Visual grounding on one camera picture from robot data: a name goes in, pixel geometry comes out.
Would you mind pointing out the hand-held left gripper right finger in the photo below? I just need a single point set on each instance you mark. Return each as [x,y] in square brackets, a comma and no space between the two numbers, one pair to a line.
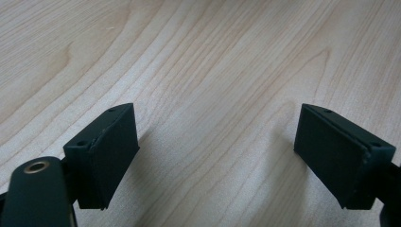
[334,154]

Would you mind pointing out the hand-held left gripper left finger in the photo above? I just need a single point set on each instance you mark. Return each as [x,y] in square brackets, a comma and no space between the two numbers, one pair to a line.
[107,157]

